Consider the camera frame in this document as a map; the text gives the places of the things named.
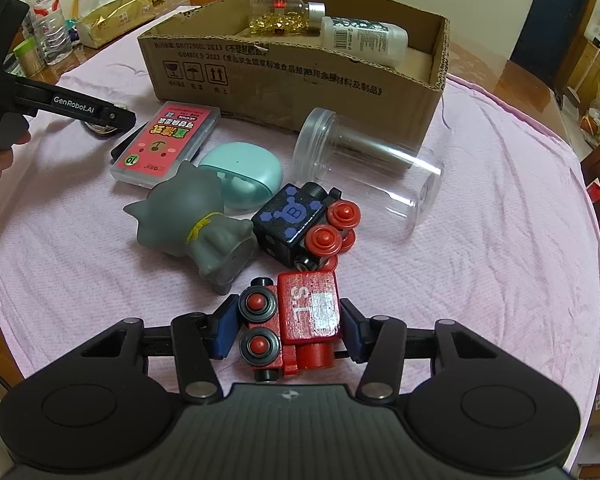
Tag red toy train engine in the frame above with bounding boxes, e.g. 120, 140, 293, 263
238, 271, 341, 382

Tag grey cat figurine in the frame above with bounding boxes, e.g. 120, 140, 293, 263
123, 162, 258, 295

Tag black blue toy train car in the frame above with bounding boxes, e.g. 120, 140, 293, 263
251, 182, 361, 272

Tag pink card box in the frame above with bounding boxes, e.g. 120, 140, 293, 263
110, 101, 221, 188

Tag yellow capsule pill bottle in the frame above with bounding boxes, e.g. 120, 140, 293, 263
249, 0, 326, 36

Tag white green-label plastic box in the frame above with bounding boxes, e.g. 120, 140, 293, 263
321, 16, 408, 68

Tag green-lid small container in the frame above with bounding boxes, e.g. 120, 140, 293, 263
14, 37, 45, 77

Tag plastic water bottle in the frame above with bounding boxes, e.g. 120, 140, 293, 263
26, 0, 72, 65

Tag gold tissue pack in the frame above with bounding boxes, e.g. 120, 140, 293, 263
76, 0, 157, 49

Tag clear plastic jar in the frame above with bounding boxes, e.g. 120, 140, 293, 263
291, 107, 444, 242

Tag teal mushroom-shaped case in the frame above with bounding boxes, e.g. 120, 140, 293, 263
198, 142, 284, 212

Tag pink table cloth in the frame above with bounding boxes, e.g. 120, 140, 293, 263
0, 5, 600, 470

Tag brown cardboard box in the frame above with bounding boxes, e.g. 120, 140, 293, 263
138, 0, 450, 148

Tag wooden cabinet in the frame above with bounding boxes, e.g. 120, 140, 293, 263
565, 36, 600, 114

